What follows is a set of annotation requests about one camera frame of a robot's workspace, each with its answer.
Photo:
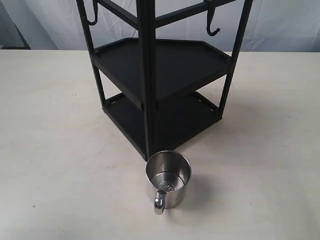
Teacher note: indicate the black metal shelf rack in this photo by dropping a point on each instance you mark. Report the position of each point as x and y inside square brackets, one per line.
[160, 93]

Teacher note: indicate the white backdrop curtain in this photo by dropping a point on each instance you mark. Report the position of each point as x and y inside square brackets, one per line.
[271, 26]

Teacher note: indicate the stainless steel mug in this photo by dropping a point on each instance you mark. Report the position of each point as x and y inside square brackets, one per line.
[168, 173]

